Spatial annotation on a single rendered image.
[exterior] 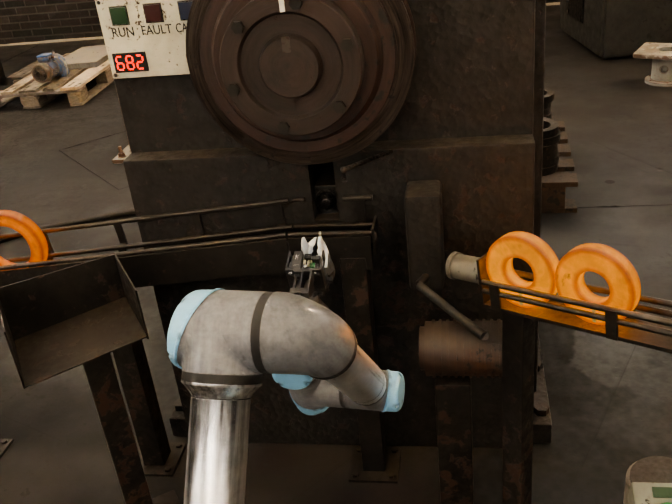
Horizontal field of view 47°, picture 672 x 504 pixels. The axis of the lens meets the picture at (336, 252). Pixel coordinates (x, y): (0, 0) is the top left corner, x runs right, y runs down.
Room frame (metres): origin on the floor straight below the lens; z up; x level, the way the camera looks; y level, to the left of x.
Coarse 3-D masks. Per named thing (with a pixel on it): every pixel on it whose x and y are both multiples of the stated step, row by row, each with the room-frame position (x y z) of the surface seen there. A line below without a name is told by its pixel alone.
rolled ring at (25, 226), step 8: (0, 216) 1.76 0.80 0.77; (8, 216) 1.75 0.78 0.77; (16, 216) 1.76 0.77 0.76; (24, 216) 1.77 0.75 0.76; (0, 224) 1.76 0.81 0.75; (8, 224) 1.75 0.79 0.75; (16, 224) 1.75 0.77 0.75; (24, 224) 1.75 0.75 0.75; (32, 224) 1.76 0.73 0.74; (24, 232) 1.75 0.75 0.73; (32, 232) 1.74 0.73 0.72; (40, 232) 1.76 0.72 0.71; (32, 240) 1.74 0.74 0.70; (40, 240) 1.75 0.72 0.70; (32, 248) 1.74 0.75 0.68; (40, 248) 1.74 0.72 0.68; (0, 256) 1.79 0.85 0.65; (32, 256) 1.75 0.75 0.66; (40, 256) 1.74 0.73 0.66; (0, 264) 1.77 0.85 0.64; (8, 264) 1.78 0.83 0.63
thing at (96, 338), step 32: (0, 288) 1.48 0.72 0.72; (32, 288) 1.50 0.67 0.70; (64, 288) 1.53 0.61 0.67; (96, 288) 1.55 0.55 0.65; (128, 288) 1.48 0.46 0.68; (32, 320) 1.49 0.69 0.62; (64, 320) 1.52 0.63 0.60; (96, 320) 1.49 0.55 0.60; (128, 320) 1.47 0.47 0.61; (32, 352) 1.41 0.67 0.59; (64, 352) 1.39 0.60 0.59; (96, 352) 1.37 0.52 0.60; (32, 384) 1.30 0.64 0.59; (96, 384) 1.41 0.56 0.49; (128, 448) 1.42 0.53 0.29; (128, 480) 1.41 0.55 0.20
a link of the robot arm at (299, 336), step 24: (264, 312) 0.90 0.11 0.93; (288, 312) 0.90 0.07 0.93; (312, 312) 0.91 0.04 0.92; (264, 336) 0.88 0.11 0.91; (288, 336) 0.88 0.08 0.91; (312, 336) 0.88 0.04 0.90; (336, 336) 0.91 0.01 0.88; (264, 360) 0.87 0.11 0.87; (288, 360) 0.87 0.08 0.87; (312, 360) 0.88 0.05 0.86; (336, 360) 0.90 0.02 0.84; (360, 360) 0.99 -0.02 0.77; (336, 384) 0.99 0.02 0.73; (360, 384) 1.01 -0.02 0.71; (384, 384) 1.10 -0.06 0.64; (360, 408) 1.13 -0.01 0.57; (384, 408) 1.11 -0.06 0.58
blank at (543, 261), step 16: (496, 240) 1.36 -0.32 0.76; (512, 240) 1.33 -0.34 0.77; (528, 240) 1.31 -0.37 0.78; (496, 256) 1.35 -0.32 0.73; (512, 256) 1.33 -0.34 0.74; (528, 256) 1.30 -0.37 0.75; (544, 256) 1.28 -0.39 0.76; (496, 272) 1.35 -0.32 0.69; (512, 272) 1.35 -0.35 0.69; (544, 272) 1.27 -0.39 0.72; (528, 288) 1.30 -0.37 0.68; (544, 288) 1.27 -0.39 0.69; (528, 304) 1.30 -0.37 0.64
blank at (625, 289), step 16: (576, 256) 1.23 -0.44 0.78; (592, 256) 1.21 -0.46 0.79; (608, 256) 1.19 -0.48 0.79; (624, 256) 1.19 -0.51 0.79; (560, 272) 1.25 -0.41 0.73; (576, 272) 1.23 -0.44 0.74; (608, 272) 1.18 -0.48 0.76; (624, 272) 1.16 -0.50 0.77; (560, 288) 1.25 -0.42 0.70; (576, 288) 1.23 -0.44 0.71; (624, 288) 1.16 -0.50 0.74; (640, 288) 1.17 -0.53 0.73; (608, 304) 1.18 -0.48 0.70; (624, 304) 1.16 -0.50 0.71; (592, 320) 1.20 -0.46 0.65
